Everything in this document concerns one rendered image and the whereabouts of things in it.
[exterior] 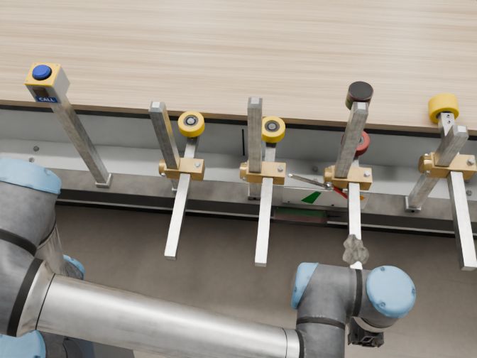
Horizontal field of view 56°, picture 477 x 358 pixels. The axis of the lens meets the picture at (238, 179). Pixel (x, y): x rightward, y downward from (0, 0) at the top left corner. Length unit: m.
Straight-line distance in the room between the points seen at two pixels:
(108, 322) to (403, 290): 0.51
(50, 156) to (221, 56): 0.74
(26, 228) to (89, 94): 0.87
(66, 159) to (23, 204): 1.04
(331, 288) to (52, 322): 0.47
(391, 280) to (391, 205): 0.67
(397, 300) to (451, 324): 1.35
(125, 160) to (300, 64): 0.72
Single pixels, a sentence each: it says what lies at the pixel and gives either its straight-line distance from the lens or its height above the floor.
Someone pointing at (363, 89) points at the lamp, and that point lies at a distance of 1.14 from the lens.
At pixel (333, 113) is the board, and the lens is 1.43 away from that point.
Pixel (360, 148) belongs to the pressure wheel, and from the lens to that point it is 1.36.
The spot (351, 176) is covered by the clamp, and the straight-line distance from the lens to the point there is 1.35.
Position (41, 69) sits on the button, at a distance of 1.20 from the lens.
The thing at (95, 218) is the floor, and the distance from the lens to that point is 2.36.
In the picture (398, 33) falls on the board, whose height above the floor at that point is 0.90.
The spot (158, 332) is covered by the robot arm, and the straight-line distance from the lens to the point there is 0.74.
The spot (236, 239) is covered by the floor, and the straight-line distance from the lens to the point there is 2.18.
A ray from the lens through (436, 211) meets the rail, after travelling 1.57.
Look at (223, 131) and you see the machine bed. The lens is 1.55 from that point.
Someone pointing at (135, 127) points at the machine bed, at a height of 0.75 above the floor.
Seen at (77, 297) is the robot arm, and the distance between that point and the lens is 0.73.
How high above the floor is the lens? 2.01
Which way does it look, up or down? 60 degrees down
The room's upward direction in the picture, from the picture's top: 4 degrees counter-clockwise
